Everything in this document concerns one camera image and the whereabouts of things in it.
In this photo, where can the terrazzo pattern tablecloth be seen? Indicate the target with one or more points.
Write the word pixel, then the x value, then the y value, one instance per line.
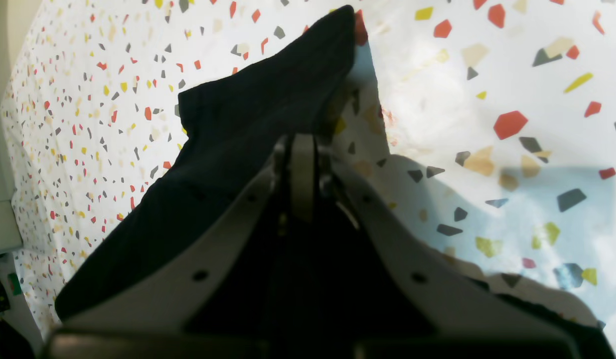
pixel 487 126

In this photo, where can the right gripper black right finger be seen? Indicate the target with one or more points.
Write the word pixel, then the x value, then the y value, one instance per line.
pixel 467 320

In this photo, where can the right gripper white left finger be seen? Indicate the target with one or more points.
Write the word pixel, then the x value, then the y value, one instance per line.
pixel 148 320

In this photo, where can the black printed t-shirt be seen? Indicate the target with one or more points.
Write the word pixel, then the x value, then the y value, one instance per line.
pixel 232 126

